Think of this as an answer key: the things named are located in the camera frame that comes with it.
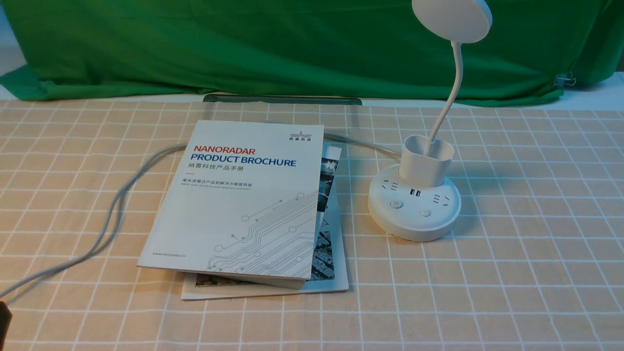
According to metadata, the white desk lamp power strip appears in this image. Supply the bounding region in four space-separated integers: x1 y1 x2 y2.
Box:
368 0 493 243

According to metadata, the white product brochure booklet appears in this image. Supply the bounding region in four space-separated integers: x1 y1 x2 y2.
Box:
137 120 325 282

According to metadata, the photo magazine under brochure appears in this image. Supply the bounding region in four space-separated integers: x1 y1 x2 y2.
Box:
181 144 349 301

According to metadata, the green backdrop cloth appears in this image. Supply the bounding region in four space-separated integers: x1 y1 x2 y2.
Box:
1 0 623 107

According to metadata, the orange checked tablecloth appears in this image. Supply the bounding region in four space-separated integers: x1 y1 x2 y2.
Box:
0 100 624 351

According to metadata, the silver binder clip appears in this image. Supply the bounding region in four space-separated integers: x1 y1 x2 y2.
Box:
553 72 577 89

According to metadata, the grey power cable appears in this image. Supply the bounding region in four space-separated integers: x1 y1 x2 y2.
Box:
0 133 401 299

